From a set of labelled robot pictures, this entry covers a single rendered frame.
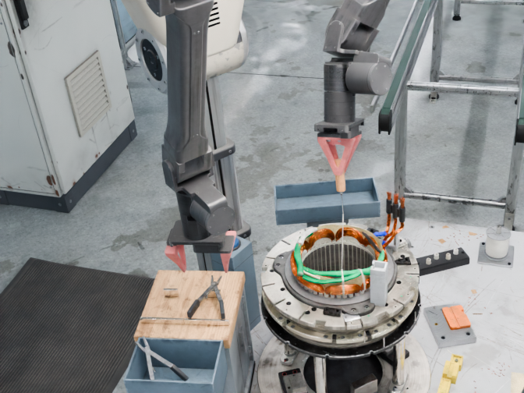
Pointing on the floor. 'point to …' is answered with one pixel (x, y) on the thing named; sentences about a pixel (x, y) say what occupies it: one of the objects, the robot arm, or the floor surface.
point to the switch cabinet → (59, 100)
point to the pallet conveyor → (398, 114)
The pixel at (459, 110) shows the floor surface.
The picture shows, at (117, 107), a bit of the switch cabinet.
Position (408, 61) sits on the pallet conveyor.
